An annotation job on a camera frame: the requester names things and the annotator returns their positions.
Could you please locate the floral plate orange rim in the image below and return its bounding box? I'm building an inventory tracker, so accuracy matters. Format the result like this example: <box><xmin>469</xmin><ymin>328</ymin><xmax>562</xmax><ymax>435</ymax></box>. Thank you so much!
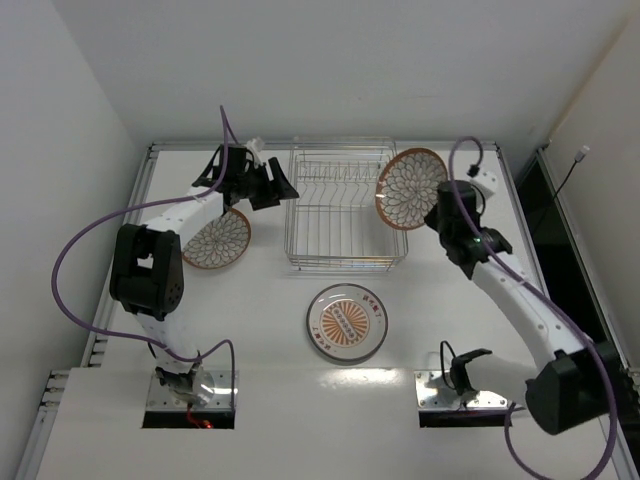
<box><xmin>375</xmin><ymin>148</ymin><xmax>447</xmax><ymax>231</ymax></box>
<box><xmin>182</xmin><ymin>209</ymin><xmax>251</xmax><ymax>270</ymax></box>

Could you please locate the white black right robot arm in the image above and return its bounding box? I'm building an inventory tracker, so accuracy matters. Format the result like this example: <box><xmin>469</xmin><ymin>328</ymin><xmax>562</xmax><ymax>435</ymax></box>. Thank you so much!
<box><xmin>425</xmin><ymin>180</ymin><xmax>618</xmax><ymax>435</ymax></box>

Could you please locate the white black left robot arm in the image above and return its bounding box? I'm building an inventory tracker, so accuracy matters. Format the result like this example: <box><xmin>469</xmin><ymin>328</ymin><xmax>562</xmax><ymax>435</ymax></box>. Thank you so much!
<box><xmin>109</xmin><ymin>139</ymin><xmax>299</xmax><ymax>407</ymax></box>

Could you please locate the sunburst plate dark rim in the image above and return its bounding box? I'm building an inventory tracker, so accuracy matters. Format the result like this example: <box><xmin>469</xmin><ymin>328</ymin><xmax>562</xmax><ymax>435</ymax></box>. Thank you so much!
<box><xmin>305</xmin><ymin>283</ymin><xmax>389</xmax><ymax>365</ymax></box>

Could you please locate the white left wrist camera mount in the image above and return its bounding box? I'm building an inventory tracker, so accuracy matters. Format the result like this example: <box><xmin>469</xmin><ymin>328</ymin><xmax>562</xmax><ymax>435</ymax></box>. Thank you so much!
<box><xmin>245</xmin><ymin>137</ymin><xmax>265</xmax><ymax>167</ymax></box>

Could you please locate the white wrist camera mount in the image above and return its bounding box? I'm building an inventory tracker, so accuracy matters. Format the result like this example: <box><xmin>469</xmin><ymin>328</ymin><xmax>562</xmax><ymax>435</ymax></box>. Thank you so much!
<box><xmin>245</xmin><ymin>137</ymin><xmax>265</xmax><ymax>167</ymax></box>
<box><xmin>467</xmin><ymin>164</ymin><xmax>499</xmax><ymax>199</ymax></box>

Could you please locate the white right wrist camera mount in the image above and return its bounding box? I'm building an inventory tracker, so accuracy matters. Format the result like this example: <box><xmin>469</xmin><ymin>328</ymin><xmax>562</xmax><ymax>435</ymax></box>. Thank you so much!
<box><xmin>467</xmin><ymin>164</ymin><xmax>499</xmax><ymax>199</ymax></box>

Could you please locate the chrome wire dish rack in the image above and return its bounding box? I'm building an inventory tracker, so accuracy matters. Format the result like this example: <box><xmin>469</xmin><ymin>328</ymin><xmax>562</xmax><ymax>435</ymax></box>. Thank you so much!
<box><xmin>284</xmin><ymin>136</ymin><xmax>409</xmax><ymax>274</ymax></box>

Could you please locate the black wall cable white plug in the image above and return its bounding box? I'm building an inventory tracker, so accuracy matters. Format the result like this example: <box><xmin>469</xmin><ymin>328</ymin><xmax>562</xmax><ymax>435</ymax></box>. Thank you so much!
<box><xmin>551</xmin><ymin>145</ymin><xmax>590</xmax><ymax>203</ymax></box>

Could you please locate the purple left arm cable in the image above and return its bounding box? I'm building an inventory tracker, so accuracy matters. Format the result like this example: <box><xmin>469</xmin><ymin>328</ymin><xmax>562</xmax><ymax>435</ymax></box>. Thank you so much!
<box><xmin>50</xmin><ymin>104</ymin><xmax>237</xmax><ymax>412</ymax></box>

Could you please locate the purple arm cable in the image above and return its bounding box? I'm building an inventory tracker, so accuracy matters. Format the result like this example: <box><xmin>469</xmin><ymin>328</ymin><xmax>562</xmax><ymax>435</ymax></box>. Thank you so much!
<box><xmin>50</xmin><ymin>104</ymin><xmax>237</xmax><ymax>412</ymax></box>
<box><xmin>446</xmin><ymin>136</ymin><xmax>619</xmax><ymax>480</ymax></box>

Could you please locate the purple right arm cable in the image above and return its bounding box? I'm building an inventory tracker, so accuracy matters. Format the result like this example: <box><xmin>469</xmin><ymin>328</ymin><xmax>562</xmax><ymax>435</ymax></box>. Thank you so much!
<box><xmin>446</xmin><ymin>136</ymin><xmax>619</xmax><ymax>480</ymax></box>

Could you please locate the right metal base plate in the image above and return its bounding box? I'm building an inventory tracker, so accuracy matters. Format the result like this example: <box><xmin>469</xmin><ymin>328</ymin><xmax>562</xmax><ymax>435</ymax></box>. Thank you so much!
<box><xmin>414</xmin><ymin>370</ymin><xmax>509</xmax><ymax>413</ymax></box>

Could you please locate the metal base plate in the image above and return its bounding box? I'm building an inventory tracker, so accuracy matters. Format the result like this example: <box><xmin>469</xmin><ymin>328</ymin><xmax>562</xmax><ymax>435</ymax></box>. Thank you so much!
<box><xmin>414</xmin><ymin>370</ymin><xmax>509</xmax><ymax>413</ymax></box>
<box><xmin>145</xmin><ymin>370</ymin><xmax>238</xmax><ymax>413</ymax></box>

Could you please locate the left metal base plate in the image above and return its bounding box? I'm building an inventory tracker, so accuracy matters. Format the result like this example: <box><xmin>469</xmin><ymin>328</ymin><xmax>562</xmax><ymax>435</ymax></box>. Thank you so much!
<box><xmin>145</xmin><ymin>370</ymin><xmax>238</xmax><ymax>413</ymax></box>

